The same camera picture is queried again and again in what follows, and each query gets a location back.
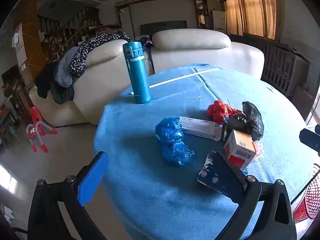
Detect blue thermos bottle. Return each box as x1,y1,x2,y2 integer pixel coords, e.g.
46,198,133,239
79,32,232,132
122,41,152,104

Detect black cloth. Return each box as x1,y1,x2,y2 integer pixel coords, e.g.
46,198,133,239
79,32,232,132
34,61,75,105

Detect blue packet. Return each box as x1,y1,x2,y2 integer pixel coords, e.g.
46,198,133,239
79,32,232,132
197,151,220,188

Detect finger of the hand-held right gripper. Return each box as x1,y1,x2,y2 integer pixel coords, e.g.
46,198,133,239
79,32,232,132
299,124,320,153

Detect white standing air conditioner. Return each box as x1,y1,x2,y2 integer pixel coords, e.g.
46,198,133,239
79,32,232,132
212,10,227,34

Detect red plastic basket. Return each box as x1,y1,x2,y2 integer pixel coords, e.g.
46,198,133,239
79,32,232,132
292,164,320,223

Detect white medicine box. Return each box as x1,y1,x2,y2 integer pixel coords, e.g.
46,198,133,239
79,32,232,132
179,116,223,140

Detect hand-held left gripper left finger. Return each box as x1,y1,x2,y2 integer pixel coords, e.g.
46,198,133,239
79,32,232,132
27,151,108,240

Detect red plastic bag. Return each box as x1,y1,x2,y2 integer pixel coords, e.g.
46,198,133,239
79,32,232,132
206,100,243,125

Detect dark spotted cloth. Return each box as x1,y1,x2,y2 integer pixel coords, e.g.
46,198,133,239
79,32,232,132
70,32,133,78

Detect wooden stair railing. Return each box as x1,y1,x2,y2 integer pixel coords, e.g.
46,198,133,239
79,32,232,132
37,7,100,63

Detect dark wall television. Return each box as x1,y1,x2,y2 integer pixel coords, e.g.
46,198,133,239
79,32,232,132
140,20,188,34

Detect white wrapper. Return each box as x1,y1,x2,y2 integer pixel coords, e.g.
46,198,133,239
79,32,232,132
254,140,264,159

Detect thin white strip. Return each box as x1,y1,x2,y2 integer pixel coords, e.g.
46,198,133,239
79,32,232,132
149,67,220,88

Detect crumpled blue plastic bag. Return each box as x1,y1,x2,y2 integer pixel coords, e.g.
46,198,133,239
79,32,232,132
155,117,196,166

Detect wall paper notices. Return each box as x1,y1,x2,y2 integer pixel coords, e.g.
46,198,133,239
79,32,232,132
11,23,28,72

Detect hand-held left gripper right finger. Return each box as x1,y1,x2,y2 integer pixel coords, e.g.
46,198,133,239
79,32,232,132
211,152,297,240

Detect wooden slatted crib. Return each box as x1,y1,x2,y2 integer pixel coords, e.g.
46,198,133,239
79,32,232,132
230,34,310,98

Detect grey cloth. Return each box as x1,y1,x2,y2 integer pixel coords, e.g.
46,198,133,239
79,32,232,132
50,47,79,88

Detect black plastic bag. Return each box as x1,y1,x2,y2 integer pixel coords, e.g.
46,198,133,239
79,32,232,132
226,101,264,141

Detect cream leather sofa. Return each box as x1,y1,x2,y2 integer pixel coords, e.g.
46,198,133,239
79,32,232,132
29,29,265,127

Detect red toy scooter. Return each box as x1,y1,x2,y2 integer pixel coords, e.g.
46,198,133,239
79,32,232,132
26,106,58,153

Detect tan window curtain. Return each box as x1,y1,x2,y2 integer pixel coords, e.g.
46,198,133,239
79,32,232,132
219,0,284,40

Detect orange and white box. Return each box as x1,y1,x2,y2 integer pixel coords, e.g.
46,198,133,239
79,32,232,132
224,129,257,170

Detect blue tablecloth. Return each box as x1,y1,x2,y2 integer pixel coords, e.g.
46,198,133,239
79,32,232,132
94,64,320,240

